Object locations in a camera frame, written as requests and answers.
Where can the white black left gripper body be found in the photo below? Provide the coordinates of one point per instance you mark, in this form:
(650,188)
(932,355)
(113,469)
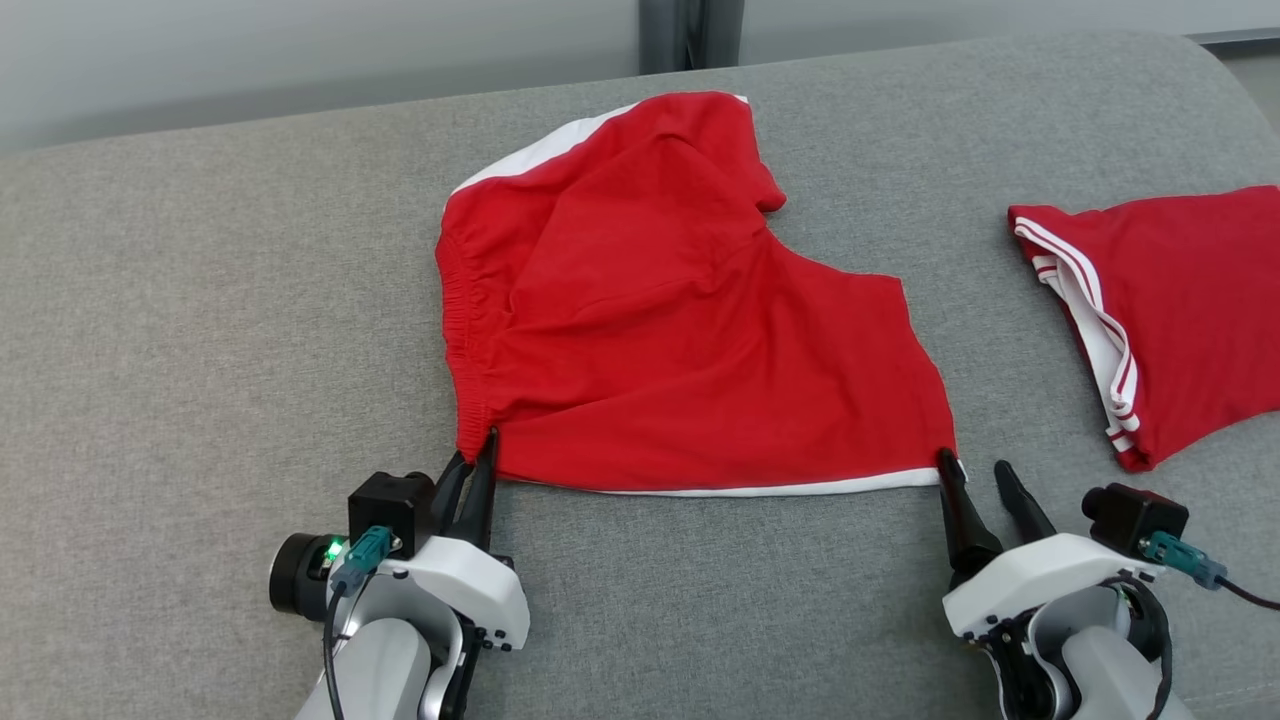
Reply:
(470,590)

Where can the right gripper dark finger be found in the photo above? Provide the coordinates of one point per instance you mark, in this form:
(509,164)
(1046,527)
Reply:
(965,535)
(1028,520)

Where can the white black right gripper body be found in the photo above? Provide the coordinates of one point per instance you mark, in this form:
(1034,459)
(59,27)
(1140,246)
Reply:
(1030,575)

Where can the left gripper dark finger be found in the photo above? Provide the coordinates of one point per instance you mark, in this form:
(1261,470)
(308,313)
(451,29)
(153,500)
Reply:
(480,510)
(450,495)

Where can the red white basketball jersey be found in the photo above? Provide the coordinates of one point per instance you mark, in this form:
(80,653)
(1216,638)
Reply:
(1200,320)

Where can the red white shorts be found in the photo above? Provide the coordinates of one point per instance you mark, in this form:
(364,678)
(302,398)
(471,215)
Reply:
(680,330)

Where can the grey fabric sofa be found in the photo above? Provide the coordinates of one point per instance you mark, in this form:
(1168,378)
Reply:
(200,350)

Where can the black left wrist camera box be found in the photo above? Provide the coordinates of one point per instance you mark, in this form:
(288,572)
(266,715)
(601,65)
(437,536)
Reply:
(390,505)

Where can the grey metal post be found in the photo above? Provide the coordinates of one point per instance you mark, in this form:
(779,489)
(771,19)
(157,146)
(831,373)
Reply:
(690,35)

